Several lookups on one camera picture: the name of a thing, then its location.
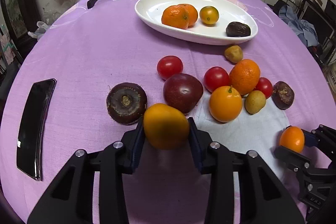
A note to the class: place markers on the red cherry tomato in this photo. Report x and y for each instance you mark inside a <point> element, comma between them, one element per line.
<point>265,87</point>
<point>169,67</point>
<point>216,79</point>

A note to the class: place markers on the black monitor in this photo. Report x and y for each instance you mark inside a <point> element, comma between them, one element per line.
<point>315,16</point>

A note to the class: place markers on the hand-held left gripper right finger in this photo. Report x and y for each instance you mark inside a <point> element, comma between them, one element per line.
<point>194,146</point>

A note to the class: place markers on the small brown water chestnut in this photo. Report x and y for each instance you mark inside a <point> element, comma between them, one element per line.
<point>282,95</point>

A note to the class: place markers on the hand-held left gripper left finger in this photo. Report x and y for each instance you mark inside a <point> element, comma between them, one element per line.
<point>138,146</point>

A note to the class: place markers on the white plastic bag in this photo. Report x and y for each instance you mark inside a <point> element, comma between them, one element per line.
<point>39,31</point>

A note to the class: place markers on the dark water chestnut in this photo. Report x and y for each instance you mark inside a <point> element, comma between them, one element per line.
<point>238,29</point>

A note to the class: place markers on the white oval plate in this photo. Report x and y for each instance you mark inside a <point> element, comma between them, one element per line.
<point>152,10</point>

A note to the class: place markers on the black smartphone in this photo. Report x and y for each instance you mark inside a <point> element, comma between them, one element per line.
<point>34,127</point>

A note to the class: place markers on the smooth orange kumquat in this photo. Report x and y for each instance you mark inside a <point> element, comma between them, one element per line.
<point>291,138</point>
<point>225,104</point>
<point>166,126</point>

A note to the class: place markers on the small yellow-brown fruit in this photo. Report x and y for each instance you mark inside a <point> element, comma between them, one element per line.
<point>255,101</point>
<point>233,53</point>

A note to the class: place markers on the dark wooden cabinet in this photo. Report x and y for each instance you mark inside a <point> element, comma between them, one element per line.
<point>18,3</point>

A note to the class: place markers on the dark red plum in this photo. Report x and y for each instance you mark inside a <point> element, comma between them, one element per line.
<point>183,92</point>

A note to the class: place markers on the blue crumpled clothing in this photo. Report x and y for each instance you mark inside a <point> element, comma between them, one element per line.
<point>305,29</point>

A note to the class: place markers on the white cloth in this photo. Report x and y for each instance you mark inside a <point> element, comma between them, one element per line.
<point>241,134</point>

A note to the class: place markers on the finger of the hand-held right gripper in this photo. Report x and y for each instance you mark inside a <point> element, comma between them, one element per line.
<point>309,138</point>
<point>291,158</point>

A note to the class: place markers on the orange mandarin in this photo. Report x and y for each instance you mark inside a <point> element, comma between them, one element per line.
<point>174,17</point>
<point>244,76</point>
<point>193,14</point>

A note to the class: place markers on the greenish yellow citrus fruit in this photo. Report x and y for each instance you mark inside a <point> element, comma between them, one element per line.
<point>209,14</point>

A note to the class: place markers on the large brown water chestnut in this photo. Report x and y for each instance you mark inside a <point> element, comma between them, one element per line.
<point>126,103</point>

